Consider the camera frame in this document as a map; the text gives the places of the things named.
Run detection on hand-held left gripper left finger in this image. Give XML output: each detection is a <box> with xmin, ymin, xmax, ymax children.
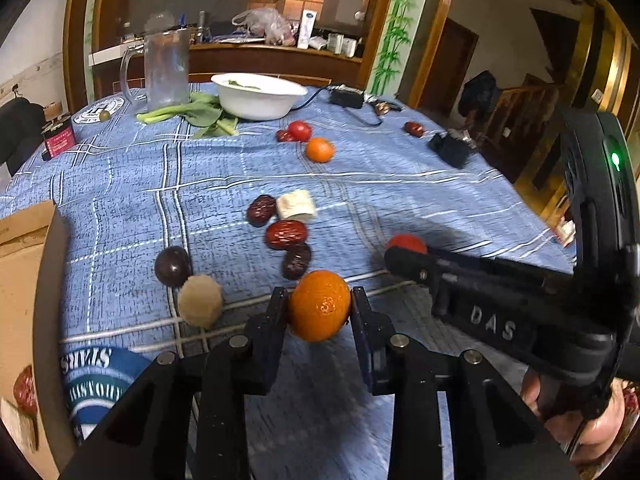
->
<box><xmin>59</xmin><ymin>286</ymin><xmax>290</xmax><ymax>480</ymax></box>

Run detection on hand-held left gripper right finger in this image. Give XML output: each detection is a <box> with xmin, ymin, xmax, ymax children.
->
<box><xmin>349</xmin><ymin>286</ymin><xmax>568</xmax><ymax>480</ymax></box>

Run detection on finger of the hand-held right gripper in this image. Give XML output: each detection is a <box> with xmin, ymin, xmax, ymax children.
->
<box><xmin>384</xmin><ymin>245</ymin><xmax>453</xmax><ymax>318</ymax></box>

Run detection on orange mandarin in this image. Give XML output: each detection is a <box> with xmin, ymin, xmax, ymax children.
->
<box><xmin>305</xmin><ymin>137</ymin><xmax>335</xmax><ymax>163</ymax></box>
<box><xmin>287</xmin><ymin>270</ymin><xmax>352</xmax><ymax>343</ymax></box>

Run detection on beige fuzzy ball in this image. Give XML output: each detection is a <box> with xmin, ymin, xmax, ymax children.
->
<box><xmin>177</xmin><ymin>275</ymin><xmax>224</xmax><ymax>330</ymax></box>

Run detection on dark purple passion fruit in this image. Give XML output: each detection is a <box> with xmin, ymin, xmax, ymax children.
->
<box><xmin>154</xmin><ymin>246</ymin><xmax>192</xmax><ymax>288</ymax></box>

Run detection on cardboard tray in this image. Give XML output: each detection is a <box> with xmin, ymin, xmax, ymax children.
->
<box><xmin>0</xmin><ymin>200</ymin><xmax>76</xmax><ymax>480</ymax></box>

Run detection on person's right hand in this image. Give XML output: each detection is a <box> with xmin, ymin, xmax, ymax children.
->
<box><xmin>520</xmin><ymin>372</ymin><xmax>640</xmax><ymax>466</ymax></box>

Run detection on black cylindrical container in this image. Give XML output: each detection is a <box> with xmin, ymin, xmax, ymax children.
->
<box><xmin>427</xmin><ymin>130</ymin><xmax>478</xmax><ymax>169</ymax></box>

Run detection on blue plaid tablecloth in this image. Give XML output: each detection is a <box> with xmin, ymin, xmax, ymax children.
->
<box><xmin>0</xmin><ymin>82</ymin><xmax>576</xmax><ymax>480</ymax></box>

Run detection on dark jacket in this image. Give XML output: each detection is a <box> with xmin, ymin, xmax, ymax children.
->
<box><xmin>460</xmin><ymin>71</ymin><xmax>501</xmax><ymax>126</ymax></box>

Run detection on wooden railing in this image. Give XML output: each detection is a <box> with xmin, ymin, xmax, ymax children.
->
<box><xmin>482</xmin><ymin>75</ymin><xmax>566</xmax><ymax>186</ymax></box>

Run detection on brown wooden door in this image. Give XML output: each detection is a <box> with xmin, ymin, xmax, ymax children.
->
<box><xmin>415</xmin><ymin>17</ymin><xmax>478</xmax><ymax>113</ymax></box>

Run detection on white bowl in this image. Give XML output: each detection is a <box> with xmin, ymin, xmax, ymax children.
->
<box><xmin>211</xmin><ymin>73</ymin><xmax>308</xmax><ymax>121</ymax></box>

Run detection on green leafy vegetable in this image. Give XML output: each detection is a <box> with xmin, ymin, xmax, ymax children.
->
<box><xmin>136</xmin><ymin>91</ymin><xmax>241</xmax><ymax>138</ymax></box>

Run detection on white boxes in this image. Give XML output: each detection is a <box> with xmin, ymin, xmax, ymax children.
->
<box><xmin>309</xmin><ymin>32</ymin><xmax>358</xmax><ymax>57</ymax></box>

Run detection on white tube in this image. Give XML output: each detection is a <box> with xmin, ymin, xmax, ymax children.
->
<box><xmin>297</xmin><ymin>10</ymin><xmax>317</xmax><ymax>50</ymax></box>

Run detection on wooden counter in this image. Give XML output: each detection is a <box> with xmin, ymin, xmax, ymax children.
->
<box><xmin>90</xmin><ymin>40</ymin><xmax>363</xmax><ymax>98</ymax></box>

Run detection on clear glass mug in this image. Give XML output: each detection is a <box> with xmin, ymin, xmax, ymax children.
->
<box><xmin>119</xmin><ymin>27</ymin><xmax>192</xmax><ymax>113</ymax></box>

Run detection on dark red box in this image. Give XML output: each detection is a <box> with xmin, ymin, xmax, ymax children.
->
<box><xmin>41</xmin><ymin>115</ymin><xmax>77</xmax><ymax>162</ymax></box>

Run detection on clear plastic bag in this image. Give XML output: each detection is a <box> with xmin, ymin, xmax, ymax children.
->
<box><xmin>231</xmin><ymin>7</ymin><xmax>292</xmax><ymax>45</ymax></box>

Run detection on black sofa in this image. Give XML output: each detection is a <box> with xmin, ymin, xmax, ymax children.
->
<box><xmin>0</xmin><ymin>97</ymin><xmax>47</xmax><ymax>177</ymax></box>

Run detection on black power adapter with cable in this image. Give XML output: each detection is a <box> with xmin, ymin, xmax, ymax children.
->
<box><xmin>290</xmin><ymin>85</ymin><xmax>386</xmax><ymax>126</ymax></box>

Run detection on green bamboo wall decor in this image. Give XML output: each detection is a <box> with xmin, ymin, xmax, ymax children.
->
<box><xmin>367</xmin><ymin>0</ymin><xmax>426</xmax><ymax>98</ymax></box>

